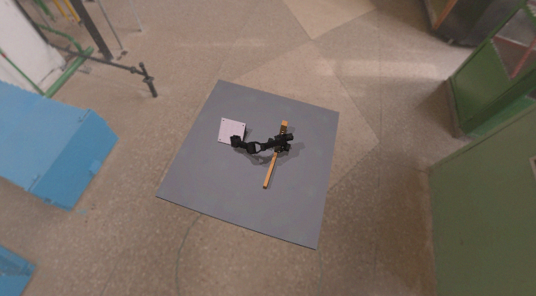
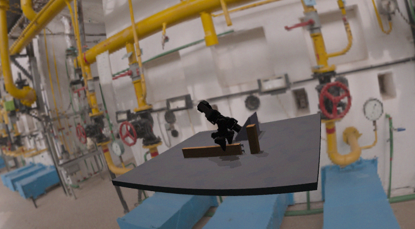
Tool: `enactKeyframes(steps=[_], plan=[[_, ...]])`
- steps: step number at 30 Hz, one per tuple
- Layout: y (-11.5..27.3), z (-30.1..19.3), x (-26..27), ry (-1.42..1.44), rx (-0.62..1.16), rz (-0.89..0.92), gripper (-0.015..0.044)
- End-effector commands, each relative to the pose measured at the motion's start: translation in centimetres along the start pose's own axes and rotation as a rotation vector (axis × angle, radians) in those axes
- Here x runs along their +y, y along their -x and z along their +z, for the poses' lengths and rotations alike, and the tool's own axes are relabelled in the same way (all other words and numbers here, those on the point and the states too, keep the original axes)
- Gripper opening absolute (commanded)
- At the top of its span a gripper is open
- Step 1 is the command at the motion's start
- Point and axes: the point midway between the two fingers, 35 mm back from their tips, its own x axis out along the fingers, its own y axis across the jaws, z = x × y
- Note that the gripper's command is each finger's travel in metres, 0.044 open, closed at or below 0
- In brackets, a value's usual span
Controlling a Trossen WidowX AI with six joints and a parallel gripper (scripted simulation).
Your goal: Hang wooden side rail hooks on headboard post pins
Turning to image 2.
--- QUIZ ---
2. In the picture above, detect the brown wooden board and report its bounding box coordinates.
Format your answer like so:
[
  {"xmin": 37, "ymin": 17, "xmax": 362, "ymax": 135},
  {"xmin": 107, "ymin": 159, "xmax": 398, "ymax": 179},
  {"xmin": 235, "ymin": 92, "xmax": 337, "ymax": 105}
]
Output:
[{"xmin": 182, "ymin": 143, "xmax": 245, "ymax": 158}]

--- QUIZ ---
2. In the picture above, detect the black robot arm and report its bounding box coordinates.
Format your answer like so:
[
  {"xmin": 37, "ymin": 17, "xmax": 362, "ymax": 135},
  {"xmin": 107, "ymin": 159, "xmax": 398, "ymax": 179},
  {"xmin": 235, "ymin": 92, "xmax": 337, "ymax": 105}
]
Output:
[{"xmin": 197, "ymin": 100, "xmax": 242, "ymax": 139}]

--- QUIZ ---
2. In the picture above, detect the brown wooden post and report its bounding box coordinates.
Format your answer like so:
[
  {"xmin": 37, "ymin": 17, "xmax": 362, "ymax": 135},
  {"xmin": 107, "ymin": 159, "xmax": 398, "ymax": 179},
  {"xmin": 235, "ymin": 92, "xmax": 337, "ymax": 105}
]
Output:
[{"xmin": 246, "ymin": 124, "xmax": 260, "ymax": 154}]

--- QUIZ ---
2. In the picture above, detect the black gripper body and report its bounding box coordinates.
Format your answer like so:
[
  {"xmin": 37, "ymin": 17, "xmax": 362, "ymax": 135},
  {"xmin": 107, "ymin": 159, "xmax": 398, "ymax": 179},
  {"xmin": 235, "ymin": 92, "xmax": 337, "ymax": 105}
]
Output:
[{"xmin": 215, "ymin": 126, "xmax": 235, "ymax": 143}]

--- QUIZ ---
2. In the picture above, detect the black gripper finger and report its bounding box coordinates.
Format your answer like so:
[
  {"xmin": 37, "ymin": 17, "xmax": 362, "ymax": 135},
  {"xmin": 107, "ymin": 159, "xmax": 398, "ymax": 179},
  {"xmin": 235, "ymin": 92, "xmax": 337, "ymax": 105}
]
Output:
[
  {"xmin": 217, "ymin": 141, "xmax": 226, "ymax": 151},
  {"xmin": 226, "ymin": 135, "xmax": 234, "ymax": 145}
]

